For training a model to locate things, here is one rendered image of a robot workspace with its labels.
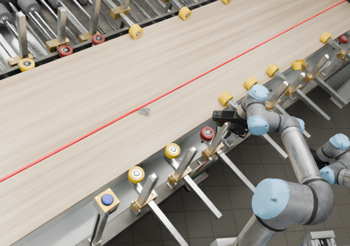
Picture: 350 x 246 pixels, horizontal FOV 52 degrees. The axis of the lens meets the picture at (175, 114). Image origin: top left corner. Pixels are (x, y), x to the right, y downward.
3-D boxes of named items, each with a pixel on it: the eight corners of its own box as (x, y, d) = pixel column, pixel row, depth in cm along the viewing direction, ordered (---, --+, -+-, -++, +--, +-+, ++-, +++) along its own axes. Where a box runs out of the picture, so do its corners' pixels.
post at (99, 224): (101, 242, 172) (113, 208, 137) (92, 248, 169) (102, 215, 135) (95, 234, 174) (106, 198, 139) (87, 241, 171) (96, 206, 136)
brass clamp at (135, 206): (156, 199, 184) (159, 196, 180) (136, 214, 176) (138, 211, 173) (149, 191, 186) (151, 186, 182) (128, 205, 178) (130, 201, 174)
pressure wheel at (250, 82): (258, 80, 227) (249, 87, 226) (257, 84, 234) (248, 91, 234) (251, 73, 228) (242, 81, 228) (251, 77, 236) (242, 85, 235)
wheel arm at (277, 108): (308, 138, 218) (311, 135, 215) (305, 140, 216) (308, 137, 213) (250, 82, 233) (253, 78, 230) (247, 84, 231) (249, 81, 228)
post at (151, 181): (138, 216, 191) (159, 176, 154) (133, 219, 190) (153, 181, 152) (135, 210, 193) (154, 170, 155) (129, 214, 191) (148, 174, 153)
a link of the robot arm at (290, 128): (358, 214, 100) (304, 111, 139) (323, 208, 98) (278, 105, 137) (335, 238, 106) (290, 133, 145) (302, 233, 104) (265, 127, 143)
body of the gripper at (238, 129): (242, 139, 156) (254, 124, 147) (224, 133, 156) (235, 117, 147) (244, 126, 161) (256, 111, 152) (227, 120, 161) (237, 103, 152)
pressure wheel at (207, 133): (211, 144, 212) (217, 133, 203) (201, 150, 208) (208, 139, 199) (201, 134, 215) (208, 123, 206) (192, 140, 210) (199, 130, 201)
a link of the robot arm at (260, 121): (281, 128, 131) (277, 106, 137) (253, 122, 129) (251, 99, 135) (271, 140, 137) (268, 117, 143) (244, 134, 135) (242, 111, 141)
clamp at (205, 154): (221, 149, 209) (224, 145, 205) (205, 161, 201) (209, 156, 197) (214, 142, 210) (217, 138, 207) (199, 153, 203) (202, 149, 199)
